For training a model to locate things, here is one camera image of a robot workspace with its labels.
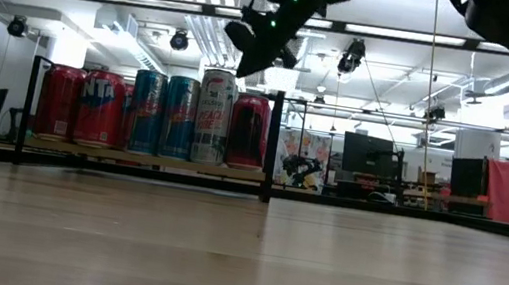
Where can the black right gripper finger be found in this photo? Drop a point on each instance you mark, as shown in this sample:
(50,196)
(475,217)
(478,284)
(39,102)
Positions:
(257,59)
(240,36)

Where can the red soda can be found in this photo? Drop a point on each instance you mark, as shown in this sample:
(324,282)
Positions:
(248,131)

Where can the black-topped slim can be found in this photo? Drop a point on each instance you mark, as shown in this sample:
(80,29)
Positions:
(212,121)

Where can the blue silver Red Bull can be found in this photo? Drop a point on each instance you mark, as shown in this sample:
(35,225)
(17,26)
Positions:
(146,116)
(179,121)

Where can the red Fanta strawberry can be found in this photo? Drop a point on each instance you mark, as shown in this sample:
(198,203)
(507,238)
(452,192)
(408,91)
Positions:
(99,114)
(125,118)

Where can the red Coca-Cola Zero can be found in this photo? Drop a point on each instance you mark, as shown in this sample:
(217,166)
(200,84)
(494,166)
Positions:
(59,103)

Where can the black overhead crossbar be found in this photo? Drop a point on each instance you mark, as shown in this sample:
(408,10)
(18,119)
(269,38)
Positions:
(179,6)

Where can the black hanging spotlight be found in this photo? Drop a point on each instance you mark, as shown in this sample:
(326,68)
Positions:
(352,56)

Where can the floral poster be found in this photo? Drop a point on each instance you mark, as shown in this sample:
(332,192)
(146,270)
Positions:
(314,146)

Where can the wooden workbench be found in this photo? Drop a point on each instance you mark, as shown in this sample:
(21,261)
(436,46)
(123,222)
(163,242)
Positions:
(428,195)

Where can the white cylindrical tank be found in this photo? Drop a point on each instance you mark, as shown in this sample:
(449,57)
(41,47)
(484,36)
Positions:
(476,145)

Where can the black cabinet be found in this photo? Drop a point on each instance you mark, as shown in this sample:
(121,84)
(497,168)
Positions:
(468,177)

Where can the black hanging camera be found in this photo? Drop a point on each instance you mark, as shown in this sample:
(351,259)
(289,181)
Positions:
(179,40)
(436,113)
(17,26)

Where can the wooden shelf dark frame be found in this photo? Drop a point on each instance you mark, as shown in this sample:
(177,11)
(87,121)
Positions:
(156,160)

